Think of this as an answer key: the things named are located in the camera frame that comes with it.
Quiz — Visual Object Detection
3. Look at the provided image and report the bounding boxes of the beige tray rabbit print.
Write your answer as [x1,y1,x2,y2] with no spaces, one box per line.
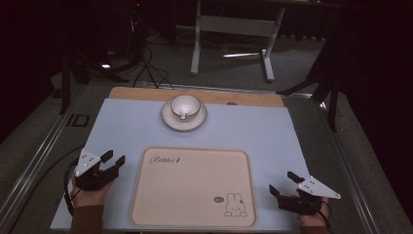
[128,145,258,229]

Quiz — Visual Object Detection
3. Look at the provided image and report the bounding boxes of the metal floor rail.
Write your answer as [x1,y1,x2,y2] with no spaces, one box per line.
[0,85,86,230]
[315,99,382,234]

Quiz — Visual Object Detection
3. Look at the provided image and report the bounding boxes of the person's left hand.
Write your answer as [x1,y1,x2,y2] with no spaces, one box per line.
[70,175,115,209]

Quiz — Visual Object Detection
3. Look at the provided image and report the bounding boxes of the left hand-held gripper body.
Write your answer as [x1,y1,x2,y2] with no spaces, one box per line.
[73,148,121,192]

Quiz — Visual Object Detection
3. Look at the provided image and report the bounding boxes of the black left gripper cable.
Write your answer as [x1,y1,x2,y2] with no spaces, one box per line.
[62,156,82,217]

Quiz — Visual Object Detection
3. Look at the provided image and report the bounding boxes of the person's right hand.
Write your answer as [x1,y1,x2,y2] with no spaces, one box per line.
[296,194,332,228]

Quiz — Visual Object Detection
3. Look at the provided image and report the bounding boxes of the white saucer dark rim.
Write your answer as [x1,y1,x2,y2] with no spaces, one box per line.
[160,97,208,134]

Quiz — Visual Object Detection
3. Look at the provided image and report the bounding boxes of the black tripod stand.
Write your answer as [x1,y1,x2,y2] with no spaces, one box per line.
[57,45,131,115]
[277,30,346,133]

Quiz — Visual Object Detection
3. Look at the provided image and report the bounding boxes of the black floor cables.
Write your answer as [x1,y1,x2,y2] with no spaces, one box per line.
[131,40,175,91]

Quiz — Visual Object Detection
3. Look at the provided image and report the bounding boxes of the white metal table frame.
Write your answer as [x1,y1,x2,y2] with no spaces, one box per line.
[189,0,287,83]

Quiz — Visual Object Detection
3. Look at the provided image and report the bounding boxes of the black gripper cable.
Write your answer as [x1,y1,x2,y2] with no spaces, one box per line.
[62,156,82,217]
[304,194,333,229]

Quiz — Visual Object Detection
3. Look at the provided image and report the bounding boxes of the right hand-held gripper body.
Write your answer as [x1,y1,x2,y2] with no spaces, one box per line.
[277,175,342,216]

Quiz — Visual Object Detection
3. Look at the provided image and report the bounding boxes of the white cup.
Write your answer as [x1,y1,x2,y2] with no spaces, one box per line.
[169,94,203,121]

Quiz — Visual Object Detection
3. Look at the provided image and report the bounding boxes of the light blue table mat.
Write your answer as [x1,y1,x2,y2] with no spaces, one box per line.
[50,97,312,233]

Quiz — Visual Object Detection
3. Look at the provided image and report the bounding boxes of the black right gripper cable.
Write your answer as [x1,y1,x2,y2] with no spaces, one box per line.
[304,194,333,229]

